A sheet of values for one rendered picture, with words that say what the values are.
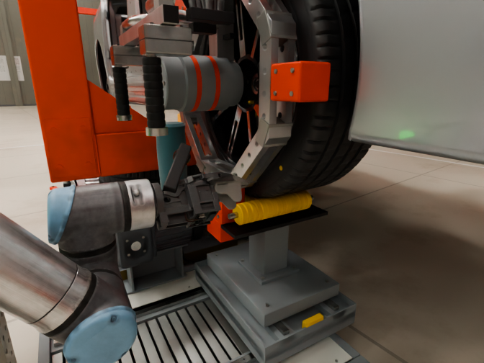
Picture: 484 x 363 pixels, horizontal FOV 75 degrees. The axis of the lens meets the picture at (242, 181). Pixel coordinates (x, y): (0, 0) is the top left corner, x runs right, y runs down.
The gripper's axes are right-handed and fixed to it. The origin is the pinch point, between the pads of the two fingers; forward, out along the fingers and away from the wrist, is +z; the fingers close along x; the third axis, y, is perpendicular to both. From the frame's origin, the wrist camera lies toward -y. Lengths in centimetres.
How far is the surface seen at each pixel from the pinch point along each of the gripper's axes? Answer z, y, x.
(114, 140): -17, -47, -47
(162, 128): -16.1, -11.0, 5.2
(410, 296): 87, 40, -47
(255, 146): 4.1, -6.3, 4.0
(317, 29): 11.9, -17.5, 26.6
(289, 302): 20.5, 26.1, -31.9
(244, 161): 4.1, -6.5, -2.5
